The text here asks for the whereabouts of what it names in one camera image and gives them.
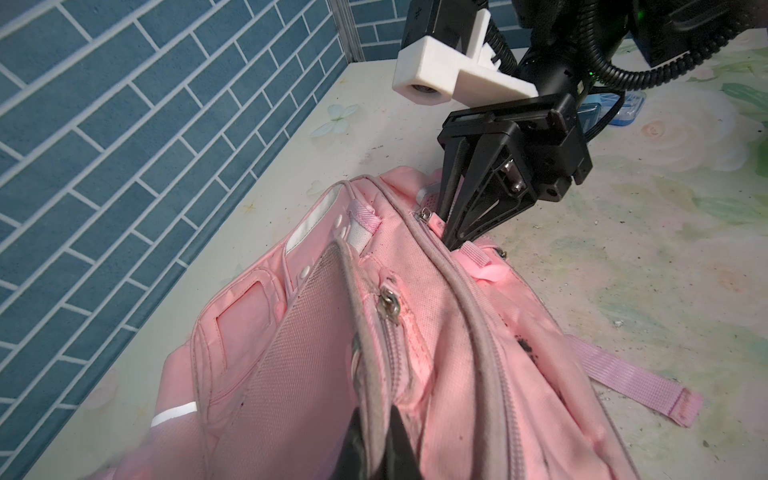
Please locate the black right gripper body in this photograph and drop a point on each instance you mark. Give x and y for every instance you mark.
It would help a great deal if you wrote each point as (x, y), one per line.
(553, 139)

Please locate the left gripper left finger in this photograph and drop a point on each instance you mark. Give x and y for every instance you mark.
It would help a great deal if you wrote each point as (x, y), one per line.
(352, 460)

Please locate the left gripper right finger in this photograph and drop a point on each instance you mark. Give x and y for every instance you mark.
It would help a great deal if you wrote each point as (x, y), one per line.
(399, 461)

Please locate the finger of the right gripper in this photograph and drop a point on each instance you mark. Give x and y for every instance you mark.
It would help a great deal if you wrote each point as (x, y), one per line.
(501, 186)
(453, 198)

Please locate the pink student backpack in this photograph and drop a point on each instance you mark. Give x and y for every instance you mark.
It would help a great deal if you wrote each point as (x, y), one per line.
(363, 306)

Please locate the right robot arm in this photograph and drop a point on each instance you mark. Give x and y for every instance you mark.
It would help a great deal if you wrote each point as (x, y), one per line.
(586, 47)

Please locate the blue pencil case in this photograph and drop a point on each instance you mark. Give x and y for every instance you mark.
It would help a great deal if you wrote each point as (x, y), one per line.
(596, 106)

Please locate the right corner aluminium post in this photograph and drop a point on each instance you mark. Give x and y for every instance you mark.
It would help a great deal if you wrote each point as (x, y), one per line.
(347, 30)

